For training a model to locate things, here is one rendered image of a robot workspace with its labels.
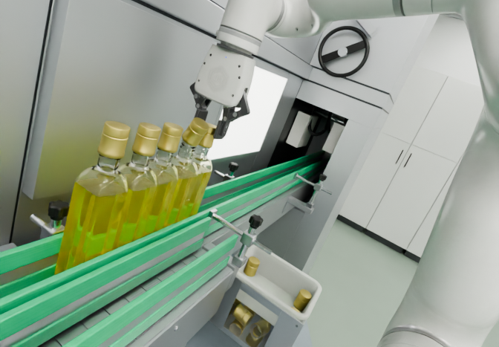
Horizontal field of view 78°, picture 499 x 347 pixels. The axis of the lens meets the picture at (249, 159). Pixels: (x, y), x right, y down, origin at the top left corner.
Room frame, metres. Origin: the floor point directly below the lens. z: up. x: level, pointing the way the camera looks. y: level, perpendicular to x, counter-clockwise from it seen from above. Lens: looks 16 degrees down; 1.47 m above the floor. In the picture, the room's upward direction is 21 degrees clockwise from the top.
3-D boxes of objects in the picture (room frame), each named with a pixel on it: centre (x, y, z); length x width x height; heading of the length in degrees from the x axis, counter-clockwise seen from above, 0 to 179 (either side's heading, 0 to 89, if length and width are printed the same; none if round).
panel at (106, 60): (0.86, 0.15, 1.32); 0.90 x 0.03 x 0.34; 158
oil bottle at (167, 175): (0.51, 0.14, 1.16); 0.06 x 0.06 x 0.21; 69
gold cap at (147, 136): (0.46, 0.16, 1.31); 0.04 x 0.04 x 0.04
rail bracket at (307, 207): (1.22, -0.28, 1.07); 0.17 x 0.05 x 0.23; 68
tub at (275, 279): (0.70, -0.17, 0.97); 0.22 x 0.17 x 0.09; 68
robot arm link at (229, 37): (0.62, 0.10, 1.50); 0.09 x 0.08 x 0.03; 68
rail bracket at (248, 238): (0.63, -0.04, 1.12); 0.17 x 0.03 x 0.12; 68
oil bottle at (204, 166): (0.62, 0.10, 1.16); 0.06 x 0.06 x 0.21; 68
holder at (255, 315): (0.71, -0.15, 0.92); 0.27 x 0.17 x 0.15; 68
